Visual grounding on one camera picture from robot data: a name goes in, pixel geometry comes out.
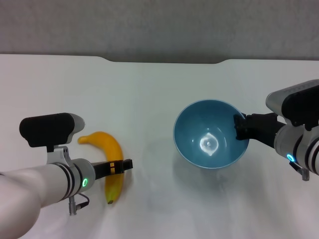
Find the yellow banana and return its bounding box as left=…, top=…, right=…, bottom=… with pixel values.
left=77, top=131, right=125, bottom=205

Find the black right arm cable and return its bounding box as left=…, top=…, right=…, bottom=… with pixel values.
left=289, top=161, right=311, bottom=182

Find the silver right camera bracket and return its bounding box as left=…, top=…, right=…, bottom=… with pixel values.
left=300, top=123, right=319, bottom=143

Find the silver left camera bracket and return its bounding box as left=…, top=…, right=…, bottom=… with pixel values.
left=46, top=145, right=74, bottom=167

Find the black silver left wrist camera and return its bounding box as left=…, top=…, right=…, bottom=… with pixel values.
left=19, top=112, right=86, bottom=153

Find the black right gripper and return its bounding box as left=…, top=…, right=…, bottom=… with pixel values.
left=233, top=113, right=287, bottom=150

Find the silver camera bracket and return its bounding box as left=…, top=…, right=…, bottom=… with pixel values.
left=300, top=123, right=319, bottom=143
left=46, top=145, right=74, bottom=167

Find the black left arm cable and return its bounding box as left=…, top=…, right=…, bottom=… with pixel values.
left=68, top=193, right=91, bottom=216

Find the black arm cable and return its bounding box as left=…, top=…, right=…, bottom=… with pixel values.
left=289, top=161, right=311, bottom=182
left=68, top=193, right=91, bottom=216

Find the blue plastic bowl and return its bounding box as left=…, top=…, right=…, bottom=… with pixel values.
left=173, top=99, right=250, bottom=170

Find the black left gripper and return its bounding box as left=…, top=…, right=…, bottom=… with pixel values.
left=90, top=158, right=134, bottom=181

